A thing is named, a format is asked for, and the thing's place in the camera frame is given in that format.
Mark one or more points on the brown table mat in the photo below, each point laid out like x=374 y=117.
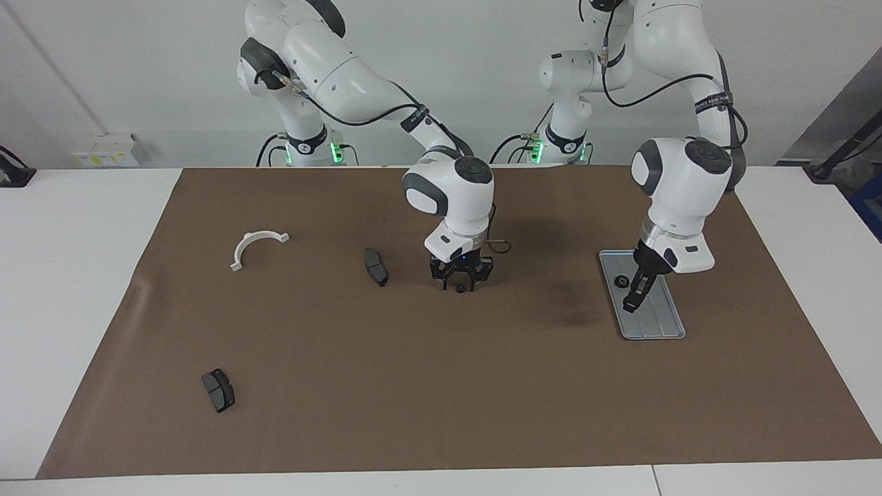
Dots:
x=413 y=386

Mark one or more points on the silver metal tray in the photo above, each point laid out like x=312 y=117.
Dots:
x=661 y=324

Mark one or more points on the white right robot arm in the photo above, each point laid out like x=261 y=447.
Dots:
x=331 y=62

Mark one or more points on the short grey brake pad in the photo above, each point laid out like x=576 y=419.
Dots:
x=219 y=391

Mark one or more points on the black stand pole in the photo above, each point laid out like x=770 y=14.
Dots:
x=823 y=171

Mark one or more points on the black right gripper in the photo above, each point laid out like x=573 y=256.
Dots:
x=462 y=265

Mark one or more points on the blue crate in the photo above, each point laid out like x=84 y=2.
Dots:
x=869 y=210

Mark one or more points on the white wall outlet box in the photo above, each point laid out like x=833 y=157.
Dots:
x=107 y=150

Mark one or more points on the black table clamp mount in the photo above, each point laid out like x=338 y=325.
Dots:
x=15 y=172

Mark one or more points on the long grey brake pad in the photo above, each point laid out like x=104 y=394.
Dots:
x=375 y=267

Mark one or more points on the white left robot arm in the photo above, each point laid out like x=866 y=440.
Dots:
x=682 y=186

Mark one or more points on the white curved plastic bracket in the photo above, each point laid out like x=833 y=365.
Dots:
x=236 y=264

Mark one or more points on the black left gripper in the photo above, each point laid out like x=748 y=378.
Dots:
x=649 y=260

